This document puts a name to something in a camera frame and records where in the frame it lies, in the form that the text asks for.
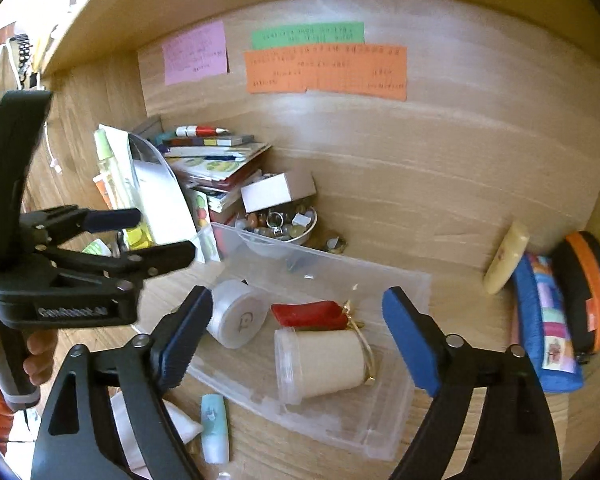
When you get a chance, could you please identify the red white pen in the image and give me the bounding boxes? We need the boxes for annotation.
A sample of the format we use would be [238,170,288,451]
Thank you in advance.
[175,124,231,138]

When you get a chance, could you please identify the white paper sheets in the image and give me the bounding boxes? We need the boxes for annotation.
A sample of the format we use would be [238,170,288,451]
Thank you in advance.
[97,122,201,251]

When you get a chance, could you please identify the stack of books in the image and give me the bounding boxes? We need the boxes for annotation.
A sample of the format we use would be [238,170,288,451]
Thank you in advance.
[132,115,273,226]

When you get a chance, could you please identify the yellow spray bottle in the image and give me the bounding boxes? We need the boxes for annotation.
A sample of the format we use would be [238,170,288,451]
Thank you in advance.
[92,129,156,251]

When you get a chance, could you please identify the metal key ring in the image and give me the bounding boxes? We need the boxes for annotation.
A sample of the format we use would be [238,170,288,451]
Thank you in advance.
[342,300,381,386]

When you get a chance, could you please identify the black coiled cable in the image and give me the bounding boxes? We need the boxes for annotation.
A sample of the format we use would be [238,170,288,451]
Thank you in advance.
[15,34,40,88]

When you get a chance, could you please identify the light blue tube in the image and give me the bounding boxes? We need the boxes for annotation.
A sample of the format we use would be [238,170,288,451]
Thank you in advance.
[200,394,230,464]

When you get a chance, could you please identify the person's left hand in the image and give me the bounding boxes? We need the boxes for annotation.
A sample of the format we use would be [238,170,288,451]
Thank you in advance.
[24,330,59,387]

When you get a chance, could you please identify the white charging cable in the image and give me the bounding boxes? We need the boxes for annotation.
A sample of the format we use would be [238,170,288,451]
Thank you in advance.
[42,110,63,173]

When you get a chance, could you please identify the black orange round case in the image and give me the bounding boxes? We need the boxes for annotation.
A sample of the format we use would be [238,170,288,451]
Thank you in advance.
[550,230,600,366]

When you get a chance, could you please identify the orange paper note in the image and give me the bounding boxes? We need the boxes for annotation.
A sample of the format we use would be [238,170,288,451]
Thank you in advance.
[243,44,409,102]

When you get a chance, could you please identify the cream plastic bottle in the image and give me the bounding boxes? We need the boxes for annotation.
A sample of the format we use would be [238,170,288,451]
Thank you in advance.
[482,220,531,295]

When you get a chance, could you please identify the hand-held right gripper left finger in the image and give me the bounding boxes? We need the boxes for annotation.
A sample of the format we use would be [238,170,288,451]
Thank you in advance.
[30,285,214,480]

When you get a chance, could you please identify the pink paper note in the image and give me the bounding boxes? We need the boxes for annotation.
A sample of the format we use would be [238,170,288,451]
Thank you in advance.
[162,21,229,87]

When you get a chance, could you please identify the red pouch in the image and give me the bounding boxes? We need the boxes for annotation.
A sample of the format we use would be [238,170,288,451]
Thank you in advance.
[271,300,351,332]

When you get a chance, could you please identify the blue snack packet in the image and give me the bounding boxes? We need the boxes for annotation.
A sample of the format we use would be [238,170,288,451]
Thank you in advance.
[510,252,585,393]

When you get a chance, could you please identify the white bowl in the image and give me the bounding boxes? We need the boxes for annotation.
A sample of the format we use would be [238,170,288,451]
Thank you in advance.
[235,207,318,261]

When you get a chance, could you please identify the white tape roll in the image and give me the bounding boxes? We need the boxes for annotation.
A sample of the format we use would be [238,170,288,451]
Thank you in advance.
[206,279,270,350]
[274,327,376,405]

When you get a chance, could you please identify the wooden desktop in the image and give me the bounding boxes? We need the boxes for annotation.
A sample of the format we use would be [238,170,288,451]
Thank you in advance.
[80,240,600,480]

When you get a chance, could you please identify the white tape roll left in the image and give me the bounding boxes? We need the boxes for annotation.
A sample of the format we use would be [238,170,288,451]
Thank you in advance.
[274,327,376,405]

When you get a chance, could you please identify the clear plastic bin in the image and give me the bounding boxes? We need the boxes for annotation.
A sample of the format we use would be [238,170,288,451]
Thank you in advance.
[187,222,433,462]

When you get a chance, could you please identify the green paper note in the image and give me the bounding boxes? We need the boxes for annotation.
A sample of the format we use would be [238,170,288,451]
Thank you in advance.
[251,22,366,51]

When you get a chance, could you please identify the white cloth pouch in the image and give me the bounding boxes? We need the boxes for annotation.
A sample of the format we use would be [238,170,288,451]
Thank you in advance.
[110,390,203,471]

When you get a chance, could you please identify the colourful dotted package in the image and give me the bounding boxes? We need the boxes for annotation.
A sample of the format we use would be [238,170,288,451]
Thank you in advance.
[192,187,221,263]

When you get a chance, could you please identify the orange box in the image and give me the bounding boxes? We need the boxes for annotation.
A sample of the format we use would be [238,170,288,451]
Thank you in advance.
[92,174,116,211]

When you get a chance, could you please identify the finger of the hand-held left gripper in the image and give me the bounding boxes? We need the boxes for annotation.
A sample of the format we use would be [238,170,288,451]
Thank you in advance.
[20,205,143,248]
[35,240,197,293]

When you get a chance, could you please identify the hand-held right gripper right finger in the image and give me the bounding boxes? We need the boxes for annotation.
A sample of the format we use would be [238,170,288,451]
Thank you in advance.
[381,287,563,480]

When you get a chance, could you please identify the bowl of small trinkets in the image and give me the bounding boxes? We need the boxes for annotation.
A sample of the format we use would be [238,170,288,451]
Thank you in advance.
[236,205,316,238]

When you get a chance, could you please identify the white cardboard box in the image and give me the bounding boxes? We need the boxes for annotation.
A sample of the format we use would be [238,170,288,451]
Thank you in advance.
[240,170,317,214]

